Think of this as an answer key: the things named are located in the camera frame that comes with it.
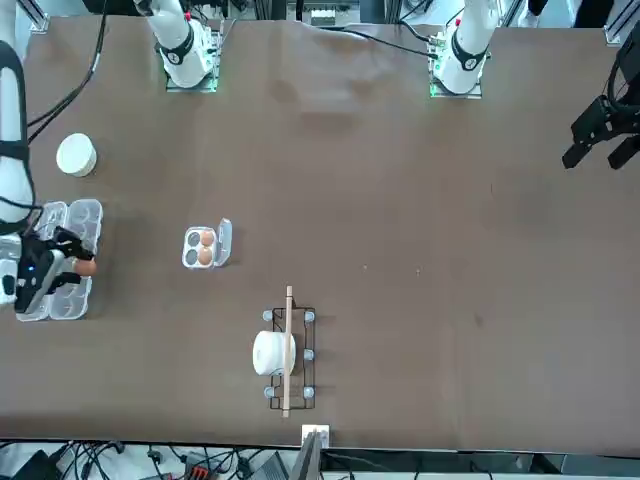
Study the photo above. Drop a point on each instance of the white power strip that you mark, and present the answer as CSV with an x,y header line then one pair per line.
x,y
322,16

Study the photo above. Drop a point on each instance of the black orange plug adapter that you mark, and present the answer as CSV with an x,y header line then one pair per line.
x,y
197,471

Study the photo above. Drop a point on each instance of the white round bowl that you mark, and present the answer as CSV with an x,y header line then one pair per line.
x,y
75,155

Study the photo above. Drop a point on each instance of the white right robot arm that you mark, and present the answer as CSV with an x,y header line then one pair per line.
x,y
10,150

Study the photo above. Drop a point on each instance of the transparent twelve-slot egg tray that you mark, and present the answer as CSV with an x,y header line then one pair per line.
x,y
75,305

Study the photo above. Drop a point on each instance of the brown egg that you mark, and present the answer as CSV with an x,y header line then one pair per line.
x,y
206,238
205,256
86,266

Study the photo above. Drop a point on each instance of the white four-slot egg tray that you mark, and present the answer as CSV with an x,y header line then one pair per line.
x,y
225,242

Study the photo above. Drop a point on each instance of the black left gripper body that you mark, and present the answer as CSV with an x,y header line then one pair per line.
x,y
631,70

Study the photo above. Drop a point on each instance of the small white bracket block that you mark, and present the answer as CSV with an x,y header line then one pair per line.
x,y
322,432

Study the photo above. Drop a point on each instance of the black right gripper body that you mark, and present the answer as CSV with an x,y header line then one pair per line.
x,y
35,277

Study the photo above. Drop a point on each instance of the aluminium profile post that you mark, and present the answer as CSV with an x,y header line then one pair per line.
x,y
307,460

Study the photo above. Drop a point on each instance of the person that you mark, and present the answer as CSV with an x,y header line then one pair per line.
x,y
587,10

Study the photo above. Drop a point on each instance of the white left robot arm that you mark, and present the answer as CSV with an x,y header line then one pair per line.
x,y
467,50

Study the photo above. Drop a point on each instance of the aluminium corner bracket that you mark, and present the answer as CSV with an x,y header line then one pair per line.
x,y
37,15
616,30

